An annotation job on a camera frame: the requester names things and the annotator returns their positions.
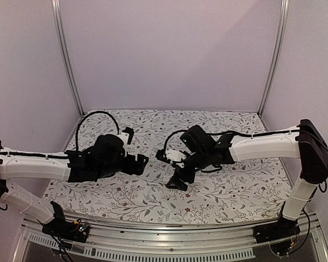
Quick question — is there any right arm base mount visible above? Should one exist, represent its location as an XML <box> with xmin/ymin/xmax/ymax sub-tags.
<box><xmin>253</xmin><ymin>217</ymin><xmax>300</xmax><ymax>243</ymax></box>

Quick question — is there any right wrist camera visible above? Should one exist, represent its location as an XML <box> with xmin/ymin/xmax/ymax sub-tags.
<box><xmin>155</xmin><ymin>149</ymin><xmax>186</xmax><ymax>163</ymax></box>

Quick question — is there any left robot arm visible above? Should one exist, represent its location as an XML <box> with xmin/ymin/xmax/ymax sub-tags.
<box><xmin>0</xmin><ymin>133</ymin><xmax>149</xmax><ymax>237</ymax></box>

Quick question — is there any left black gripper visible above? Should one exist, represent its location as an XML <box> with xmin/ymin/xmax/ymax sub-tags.
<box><xmin>96</xmin><ymin>153</ymin><xmax>149</xmax><ymax>179</ymax></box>

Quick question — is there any front aluminium rail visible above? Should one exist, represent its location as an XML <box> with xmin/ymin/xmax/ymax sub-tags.
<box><xmin>13</xmin><ymin>212</ymin><xmax>328</xmax><ymax>261</ymax></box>

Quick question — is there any left black camera cable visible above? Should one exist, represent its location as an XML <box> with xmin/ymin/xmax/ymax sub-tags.
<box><xmin>75</xmin><ymin>110</ymin><xmax>120</xmax><ymax>152</ymax></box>

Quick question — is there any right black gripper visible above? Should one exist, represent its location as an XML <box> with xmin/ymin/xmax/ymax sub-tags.
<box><xmin>166</xmin><ymin>148</ymin><xmax>210</xmax><ymax>190</ymax></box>

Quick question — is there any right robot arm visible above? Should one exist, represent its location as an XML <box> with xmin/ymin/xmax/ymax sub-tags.
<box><xmin>157</xmin><ymin>119</ymin><xmax>328</xmax><ymax>238</ymax></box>

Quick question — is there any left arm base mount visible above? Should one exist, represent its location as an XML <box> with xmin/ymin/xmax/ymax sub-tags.
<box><xmin>42</xmin><ymin>201</ymin><xmax>90</xmax><ymax>243</ymax></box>

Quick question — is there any right black camera cable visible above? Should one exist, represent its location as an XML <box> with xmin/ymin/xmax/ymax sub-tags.
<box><xmin>163</xmin><ymin>129</ymin><xmax>186</xmax><ymax>153</ymax></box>

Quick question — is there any aluminium frame post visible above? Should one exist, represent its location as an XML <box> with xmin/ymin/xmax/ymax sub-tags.
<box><xmin>51</xmin><ymin>0</ymin><xmax>84</xmax><ymax>116</ymax></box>
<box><xmin>257</xmin><ymin>0</ymin><xmax>289</xmax><ymax>118</ymax></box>

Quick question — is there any black camera cable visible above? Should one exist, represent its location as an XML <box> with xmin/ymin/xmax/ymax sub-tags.
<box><xmin>163</xmin><ymin>129</ymin><xmax>186</xmax><ymax>153</ymax></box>
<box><xmin>75</xmin><ymin>110</ymin><xmax>120</xmax><ymax>152</ymax></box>

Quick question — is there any left aluminium frame post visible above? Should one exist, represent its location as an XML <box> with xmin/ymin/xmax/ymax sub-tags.
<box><xmin>51</xmin><ymin>0</ymin><xmax>84</xmax><ymax>116</ymax></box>

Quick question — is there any floral patterned table mat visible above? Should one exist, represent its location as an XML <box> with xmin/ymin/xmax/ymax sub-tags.
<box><xmin>43</xmin><ymin>110</ymin><xmax>291</xmax><ymax>224</ymax></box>

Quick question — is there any right aluminium frame post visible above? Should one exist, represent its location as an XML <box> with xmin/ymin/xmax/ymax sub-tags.
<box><xmin>257</xmin><ymin>0</ymin><xmax>289</xmax><ymax>118</ymax></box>

